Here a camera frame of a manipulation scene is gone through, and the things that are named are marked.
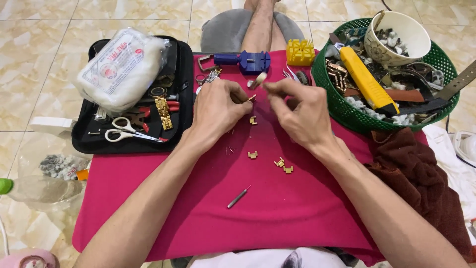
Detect brown leather strap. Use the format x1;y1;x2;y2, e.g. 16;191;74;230
344;87;425;103

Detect green plastic basket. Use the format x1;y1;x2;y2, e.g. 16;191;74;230
310;17;461;135

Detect white handled scissors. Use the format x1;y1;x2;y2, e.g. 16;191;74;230
104;116;169;144

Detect red handled pliers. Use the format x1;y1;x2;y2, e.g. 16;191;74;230
126;100;181;134

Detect floral ceramic bowl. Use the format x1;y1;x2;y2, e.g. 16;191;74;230
363;11;432;68

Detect person's right hand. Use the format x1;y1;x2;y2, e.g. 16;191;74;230
264;78;349;158

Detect silver mesh watch band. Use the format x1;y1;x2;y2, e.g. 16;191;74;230
203;68;223;85

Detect person's white shirt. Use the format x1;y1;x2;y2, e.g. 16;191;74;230
189;247;349;268

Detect yellow watch holder block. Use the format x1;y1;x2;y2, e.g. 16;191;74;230
286;39;316;67

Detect white cotton piece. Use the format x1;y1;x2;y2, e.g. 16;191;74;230
248;72;268;90

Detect grey leather strap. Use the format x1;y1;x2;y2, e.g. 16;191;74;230
433;59;476;101

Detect pink round object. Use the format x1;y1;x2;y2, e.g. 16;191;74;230
0;248;60;268

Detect copper watch band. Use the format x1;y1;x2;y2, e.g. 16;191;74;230
326;59;349;94

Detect person's left hand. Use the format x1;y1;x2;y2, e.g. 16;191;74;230
185;78;257;153

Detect black watch strap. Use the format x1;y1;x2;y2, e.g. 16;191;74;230
393;97;451;115

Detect white plastic box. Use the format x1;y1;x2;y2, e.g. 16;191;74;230
29;116;77;137

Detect yellow utility knife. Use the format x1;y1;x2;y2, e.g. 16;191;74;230
329;32;401;115

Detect gold watch band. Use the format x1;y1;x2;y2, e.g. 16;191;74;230
154;96;174;131

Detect clear bottle with green cap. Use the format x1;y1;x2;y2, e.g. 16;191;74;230
0;175;87;204

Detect bag of white cotton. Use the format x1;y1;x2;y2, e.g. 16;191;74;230
73;28;169;114

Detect plastic bag of grey bits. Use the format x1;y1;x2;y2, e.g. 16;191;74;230
16;152;92;183

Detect black tool case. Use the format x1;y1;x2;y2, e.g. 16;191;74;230
71;36;195;155

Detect white round device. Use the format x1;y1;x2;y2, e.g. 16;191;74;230
451;130;476;169

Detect magenta cloth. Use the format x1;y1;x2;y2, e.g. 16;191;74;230
72;49;429;267

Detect brown towel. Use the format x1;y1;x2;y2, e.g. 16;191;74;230
366;127;474;263

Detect metal tweezers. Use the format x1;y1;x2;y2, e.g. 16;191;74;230
282;65;300;83

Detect person's leg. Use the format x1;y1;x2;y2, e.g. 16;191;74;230
240;0;287;52

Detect white cloth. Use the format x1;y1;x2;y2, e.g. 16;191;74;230
422;124;476;246

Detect metal pin punch tool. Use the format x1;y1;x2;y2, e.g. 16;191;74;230
227;185;252;209

